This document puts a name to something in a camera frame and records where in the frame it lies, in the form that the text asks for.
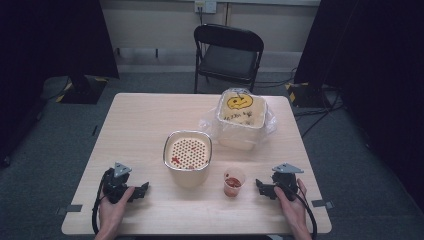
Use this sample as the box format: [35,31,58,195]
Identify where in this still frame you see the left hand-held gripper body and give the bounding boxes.
[101,162,134,205]

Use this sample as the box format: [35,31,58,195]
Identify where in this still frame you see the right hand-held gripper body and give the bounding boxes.
[271,162,305,202]

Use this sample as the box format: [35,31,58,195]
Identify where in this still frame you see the clear plastic cup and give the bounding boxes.
[222,166,247,198]

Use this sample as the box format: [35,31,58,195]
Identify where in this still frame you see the person's left hand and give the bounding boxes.
[97,185,136,234]

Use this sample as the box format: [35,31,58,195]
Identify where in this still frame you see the person's right hand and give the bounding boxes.
[273,177,310,233]

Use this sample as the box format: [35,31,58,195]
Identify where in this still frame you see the red food residue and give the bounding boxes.
[225,177,242,189]

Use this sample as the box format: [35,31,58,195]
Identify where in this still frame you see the grey tape strip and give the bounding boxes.
[311,198,335,211]
[55,203,84,216]

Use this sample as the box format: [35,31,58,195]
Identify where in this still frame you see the beige bin with metal rim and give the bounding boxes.
[162,129,214,190]

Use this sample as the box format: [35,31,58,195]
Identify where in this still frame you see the clear plastic bin liner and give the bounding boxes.
[198,87,278,152]

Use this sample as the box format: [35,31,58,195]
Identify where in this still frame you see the perforated strainer insert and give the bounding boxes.
[165,136,211,170]

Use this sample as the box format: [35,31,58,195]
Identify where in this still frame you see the beige bin with yellow face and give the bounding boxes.
[216,88,269,151]

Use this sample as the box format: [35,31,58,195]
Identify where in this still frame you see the black stand base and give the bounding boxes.
[55,73,110,105]
[285,81,335,109]

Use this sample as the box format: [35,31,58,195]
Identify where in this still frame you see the black folding chair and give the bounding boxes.
[192,23,265,95]

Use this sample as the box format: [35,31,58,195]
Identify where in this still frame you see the black curtain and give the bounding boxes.
[293,0,424,214]
[0,0,120,168]

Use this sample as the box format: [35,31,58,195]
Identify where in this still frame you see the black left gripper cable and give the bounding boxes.
[91,168,114,235]

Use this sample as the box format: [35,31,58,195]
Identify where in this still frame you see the black floor cable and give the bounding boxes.
[294,94,345,138]
[254,67,298,89]

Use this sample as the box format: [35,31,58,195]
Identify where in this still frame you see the white wall outlet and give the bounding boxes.
[194,0,218,15]

